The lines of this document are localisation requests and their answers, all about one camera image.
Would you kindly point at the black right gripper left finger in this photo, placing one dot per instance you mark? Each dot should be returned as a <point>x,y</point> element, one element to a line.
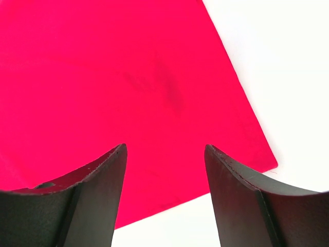
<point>76,209</point>

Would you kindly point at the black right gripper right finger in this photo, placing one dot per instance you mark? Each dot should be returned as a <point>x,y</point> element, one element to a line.
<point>252,209</point>

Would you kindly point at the crimson red t shirt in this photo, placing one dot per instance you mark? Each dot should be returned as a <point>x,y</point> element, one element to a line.
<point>80,77</point>

